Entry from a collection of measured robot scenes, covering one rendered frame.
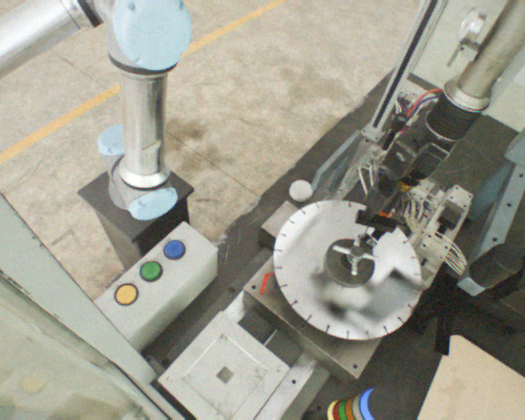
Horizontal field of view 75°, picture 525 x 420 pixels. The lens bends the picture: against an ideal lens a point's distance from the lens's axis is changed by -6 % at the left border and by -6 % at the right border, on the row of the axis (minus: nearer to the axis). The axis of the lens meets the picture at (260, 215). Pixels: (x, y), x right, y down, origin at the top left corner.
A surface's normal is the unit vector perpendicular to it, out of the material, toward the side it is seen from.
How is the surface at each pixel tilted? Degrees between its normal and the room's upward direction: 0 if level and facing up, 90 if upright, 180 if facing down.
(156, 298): 0
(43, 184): 0
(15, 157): 0
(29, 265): 90
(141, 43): 82
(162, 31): 82
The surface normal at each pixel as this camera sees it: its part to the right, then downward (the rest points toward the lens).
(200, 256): 0.11, -0.54
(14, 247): 0.78, 0.57
